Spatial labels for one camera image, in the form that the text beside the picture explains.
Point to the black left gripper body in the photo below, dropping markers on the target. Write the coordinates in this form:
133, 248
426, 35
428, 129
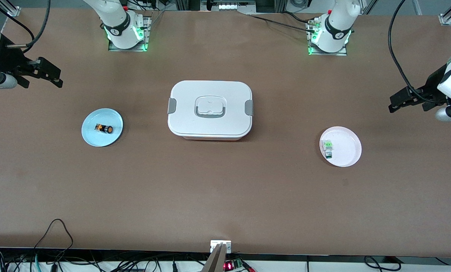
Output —
432, 85

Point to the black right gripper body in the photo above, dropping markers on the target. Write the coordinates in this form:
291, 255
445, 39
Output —
7, 60

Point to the orange black push-button switch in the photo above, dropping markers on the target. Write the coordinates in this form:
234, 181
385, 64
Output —
104, 128

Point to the white lidded lunch box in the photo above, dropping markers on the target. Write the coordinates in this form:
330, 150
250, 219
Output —
210, 124

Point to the pink round plate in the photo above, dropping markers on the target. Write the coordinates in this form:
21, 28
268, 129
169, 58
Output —
346, 151

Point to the light blue round plate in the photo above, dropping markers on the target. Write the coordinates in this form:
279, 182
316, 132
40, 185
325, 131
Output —
97, 138

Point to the white connector strip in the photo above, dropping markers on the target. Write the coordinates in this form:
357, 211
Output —
231, 6

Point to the red display module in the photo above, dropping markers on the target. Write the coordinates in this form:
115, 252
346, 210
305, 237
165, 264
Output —
231, 265

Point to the green push-button switch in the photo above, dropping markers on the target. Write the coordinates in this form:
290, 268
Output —
328, 148

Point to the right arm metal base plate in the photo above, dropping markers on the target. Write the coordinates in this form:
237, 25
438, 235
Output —
147, 34

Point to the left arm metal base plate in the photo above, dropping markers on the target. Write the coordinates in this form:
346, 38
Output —
311, 51

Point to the silver camera post foot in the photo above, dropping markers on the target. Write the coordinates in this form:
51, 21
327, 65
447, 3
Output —
215, 245

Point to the aluminium camera post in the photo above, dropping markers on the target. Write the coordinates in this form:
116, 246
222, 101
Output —
216, 260

